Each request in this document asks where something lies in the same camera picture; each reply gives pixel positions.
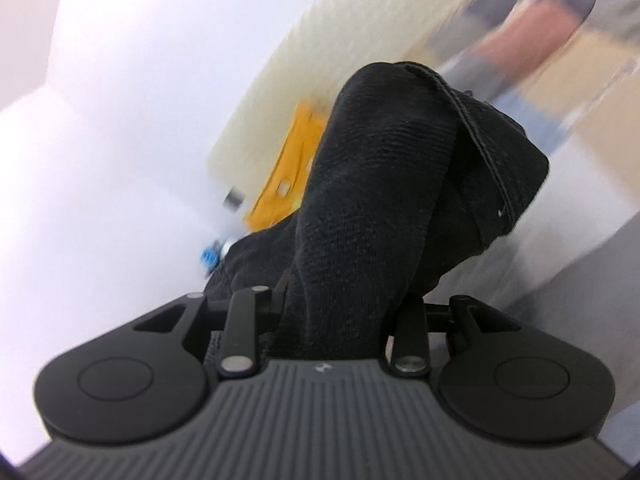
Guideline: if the cream quilted headboard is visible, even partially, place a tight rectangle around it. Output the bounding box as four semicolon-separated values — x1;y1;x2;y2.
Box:
207;0;531;201

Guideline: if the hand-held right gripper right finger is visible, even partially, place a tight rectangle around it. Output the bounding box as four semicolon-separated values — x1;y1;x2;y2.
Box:
387;294;523;378

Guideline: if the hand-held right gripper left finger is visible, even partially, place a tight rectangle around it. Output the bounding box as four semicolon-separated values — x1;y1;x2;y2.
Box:
132;286;273;378

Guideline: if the checkered patchwork duvet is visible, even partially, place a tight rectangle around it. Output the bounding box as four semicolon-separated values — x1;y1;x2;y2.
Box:
410;0;640;441

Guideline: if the black denim jacket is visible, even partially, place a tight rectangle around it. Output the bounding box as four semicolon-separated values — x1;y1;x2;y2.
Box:
207;61;551;361

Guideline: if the yellow crown print pillow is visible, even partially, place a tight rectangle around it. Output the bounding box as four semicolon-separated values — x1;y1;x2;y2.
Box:
242;100;333;233

